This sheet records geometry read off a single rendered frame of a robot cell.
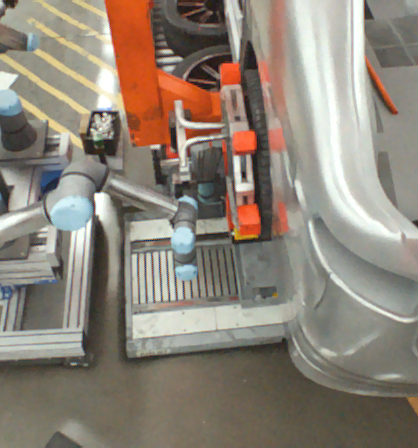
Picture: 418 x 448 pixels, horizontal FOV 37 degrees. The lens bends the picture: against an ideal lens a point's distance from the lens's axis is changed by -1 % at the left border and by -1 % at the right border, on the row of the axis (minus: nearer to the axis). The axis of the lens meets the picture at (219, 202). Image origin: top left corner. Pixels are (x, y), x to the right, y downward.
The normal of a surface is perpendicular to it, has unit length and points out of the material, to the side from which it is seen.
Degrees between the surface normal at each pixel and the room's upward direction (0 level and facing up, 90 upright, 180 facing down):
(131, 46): 90
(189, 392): 0
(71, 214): 87
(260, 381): 0
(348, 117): 20
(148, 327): 0
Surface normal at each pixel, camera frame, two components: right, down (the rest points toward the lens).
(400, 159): 0.01, -0.29
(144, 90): 0.11, 0.77
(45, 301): -0.03, -0.63
